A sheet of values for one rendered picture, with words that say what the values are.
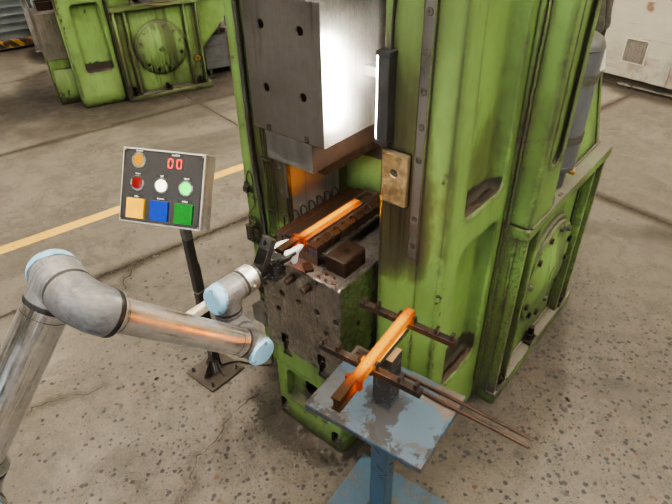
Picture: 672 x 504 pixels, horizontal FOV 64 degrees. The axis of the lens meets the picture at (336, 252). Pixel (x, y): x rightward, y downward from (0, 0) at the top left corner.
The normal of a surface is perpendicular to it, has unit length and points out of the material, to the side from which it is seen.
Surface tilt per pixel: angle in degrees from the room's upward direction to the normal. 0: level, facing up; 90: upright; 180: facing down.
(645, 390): 0
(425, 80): 90
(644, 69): 90
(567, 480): 0
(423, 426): 0
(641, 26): 90
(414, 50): 90
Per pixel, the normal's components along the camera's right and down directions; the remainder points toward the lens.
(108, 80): 0.53, 0.48
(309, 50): -0.64, 0.46
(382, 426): -0.02, -0.81
